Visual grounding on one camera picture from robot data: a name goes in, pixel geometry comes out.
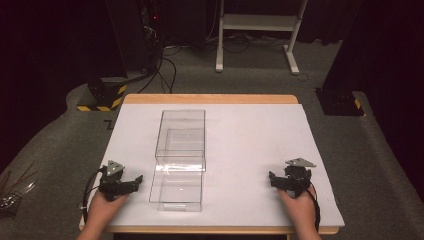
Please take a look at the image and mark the person's left hand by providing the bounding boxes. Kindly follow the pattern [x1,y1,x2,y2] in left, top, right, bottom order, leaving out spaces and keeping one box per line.
[87,191,130,232]

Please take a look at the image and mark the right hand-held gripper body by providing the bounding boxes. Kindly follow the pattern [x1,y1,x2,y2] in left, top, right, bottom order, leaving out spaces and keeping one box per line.
[280,157,317,198]

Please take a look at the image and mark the black floor cables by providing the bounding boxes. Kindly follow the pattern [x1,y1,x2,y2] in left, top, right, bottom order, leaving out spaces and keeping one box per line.
[137,43,178,95]

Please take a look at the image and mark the clear plastic drawer case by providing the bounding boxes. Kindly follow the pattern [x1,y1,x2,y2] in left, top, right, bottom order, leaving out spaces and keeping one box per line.
[154,109,207,173]

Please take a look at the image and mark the wooden table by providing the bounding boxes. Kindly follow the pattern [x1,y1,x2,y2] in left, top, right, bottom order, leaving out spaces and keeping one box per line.
[78,93,340,236]

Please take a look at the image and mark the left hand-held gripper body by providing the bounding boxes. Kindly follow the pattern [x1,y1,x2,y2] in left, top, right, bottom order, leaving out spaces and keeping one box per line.
[98,159,132,203]

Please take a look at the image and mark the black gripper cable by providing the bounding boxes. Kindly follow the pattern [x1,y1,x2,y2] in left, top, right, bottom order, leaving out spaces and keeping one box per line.
[301,181,322,233]
[81,167,108,225]

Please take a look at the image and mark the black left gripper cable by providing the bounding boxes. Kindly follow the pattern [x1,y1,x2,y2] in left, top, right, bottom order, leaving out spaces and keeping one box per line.
[81,167,108,225]

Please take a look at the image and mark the white metal stand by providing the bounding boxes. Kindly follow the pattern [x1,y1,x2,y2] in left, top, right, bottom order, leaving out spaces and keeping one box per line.
[215,0,310,76]

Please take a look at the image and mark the person's right hand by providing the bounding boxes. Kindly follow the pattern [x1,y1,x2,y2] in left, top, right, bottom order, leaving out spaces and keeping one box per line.
[277,185,319,232]

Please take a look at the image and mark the metal tripod legs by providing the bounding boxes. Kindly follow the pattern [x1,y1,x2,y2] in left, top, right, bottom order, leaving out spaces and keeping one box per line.
[0,161,38,215]

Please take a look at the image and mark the dark equipment rack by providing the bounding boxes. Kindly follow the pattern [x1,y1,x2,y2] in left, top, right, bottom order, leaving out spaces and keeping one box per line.
[138,0,165,74]

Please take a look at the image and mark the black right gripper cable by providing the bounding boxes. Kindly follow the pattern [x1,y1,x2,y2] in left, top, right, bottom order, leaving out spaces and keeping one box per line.
[301,181,322,233]

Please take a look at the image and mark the white table sheet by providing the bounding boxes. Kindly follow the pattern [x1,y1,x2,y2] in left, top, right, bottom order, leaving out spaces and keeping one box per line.
[79,103,346,229]

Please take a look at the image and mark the black yellow striped stand base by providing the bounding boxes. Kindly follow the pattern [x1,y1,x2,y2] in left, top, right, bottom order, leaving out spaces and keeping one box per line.
[76,77,129,113]

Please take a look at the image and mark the clear plastic drawer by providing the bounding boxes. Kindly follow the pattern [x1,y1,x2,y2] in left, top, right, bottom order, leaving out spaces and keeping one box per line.
[148,157,205,213]

